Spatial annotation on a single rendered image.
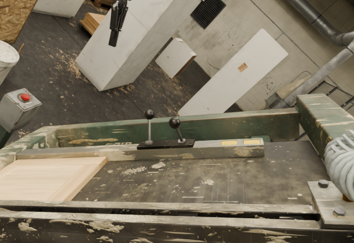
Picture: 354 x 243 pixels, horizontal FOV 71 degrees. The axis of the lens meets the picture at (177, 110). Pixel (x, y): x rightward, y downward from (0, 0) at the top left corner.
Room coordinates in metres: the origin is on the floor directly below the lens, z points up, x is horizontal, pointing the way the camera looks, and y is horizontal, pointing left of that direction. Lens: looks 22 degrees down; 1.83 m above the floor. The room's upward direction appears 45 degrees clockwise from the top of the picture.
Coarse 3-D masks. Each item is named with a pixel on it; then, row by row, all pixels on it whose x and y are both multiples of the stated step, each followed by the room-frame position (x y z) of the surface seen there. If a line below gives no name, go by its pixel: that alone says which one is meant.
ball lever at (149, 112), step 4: (144, 112) 0.79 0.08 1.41; (148, 112) 0.79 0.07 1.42; (152, 112) 0.80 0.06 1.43; (144, 116) 0.79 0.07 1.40; (148, 116) 0.78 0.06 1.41; (152, 116) 0.79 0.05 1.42; (148, 120) 0.79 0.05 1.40; (148, 124) 0.78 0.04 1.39; (148, 128) 0.77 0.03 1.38; (148, 132) 0.77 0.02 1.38; (148, 136) 0.76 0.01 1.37; (148, 140) 0.76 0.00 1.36; (148, 144) 0.74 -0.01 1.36
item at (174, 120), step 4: (172, 120) 0.69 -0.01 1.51; (176, 120) 0.69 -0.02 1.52; (172, 124) 0.68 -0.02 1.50; (176, 124) 0.69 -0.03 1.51; (180, 124) 0.70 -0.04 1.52; (172, 128) 0.69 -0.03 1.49; (176, 128) 0.69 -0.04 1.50; (180, 136) 0.74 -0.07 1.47; (180, 140) 0.75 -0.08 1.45; (184, 140) 0.75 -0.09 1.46
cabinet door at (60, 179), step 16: (16, 160) 0.70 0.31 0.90; (32, 160) 0.70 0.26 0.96; (48, 160) 0.70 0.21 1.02; (64, 160) 0.70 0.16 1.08; (80, 160) 0.70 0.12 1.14; (96, 160) 0.70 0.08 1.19; (0, 176) 0.59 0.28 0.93; (16, 176) 0.59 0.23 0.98; (32, 176) 0.60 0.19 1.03; (48, 176) 0.60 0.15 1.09; (64, 176) 0.60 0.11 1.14; (80, 176) 0.60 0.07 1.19; (0, 192) 0.50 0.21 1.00; (16, 192) 0.51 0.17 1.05; (32, 192) 0.51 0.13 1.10; (48, 192) 0.51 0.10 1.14; (64, 192) 0.51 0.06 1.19
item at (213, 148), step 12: (132, 144) 0.77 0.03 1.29; (204, 144) 0.76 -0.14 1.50; (216, 144) 0.75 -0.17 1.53; (240, 144) 0.75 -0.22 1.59; (252, 144) 0.75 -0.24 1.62; (24, 156) 0.71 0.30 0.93; (36, 156) 0.71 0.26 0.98; (48, 156) 0.71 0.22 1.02; (60, 156) 0.72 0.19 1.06; (72, 156) 0.72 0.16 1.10; (84, 156) 0.72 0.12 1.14; (96, 156) 0.72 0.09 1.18; (108, 156) 0.72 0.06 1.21; (120, 156) 0.73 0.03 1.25; (132, 156) 0.73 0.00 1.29; (144, 156) 0.73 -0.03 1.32; (156, 156) 0.73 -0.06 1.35; (168, 156) 0.73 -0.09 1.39; (180, 156) 0.74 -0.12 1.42; (192, 156) 0.74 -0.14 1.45; (204, 156) 0.74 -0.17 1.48; (216, 156) 0.74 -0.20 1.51; (228, 156) 0.74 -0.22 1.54; (240, 156) 0.75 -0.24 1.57; (252, 156) 0.75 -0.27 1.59
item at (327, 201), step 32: (320, 192) 0.42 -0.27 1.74; (0, 224) 0.35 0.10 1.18; (32, 224) 0.35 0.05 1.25; (64, 224) 0.36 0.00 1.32; (96, 224) 0.36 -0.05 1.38; (128, 224) 0.36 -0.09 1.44; (160, 224) 0.37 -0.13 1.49; (192, 224) 0.37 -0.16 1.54; (224, 224) 0.37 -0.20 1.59; (256, 224) 0.38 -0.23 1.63; (288, 224) 0.38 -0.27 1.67; (320, 224) 0.38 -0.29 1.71; (352, 224) 0.36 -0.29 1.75
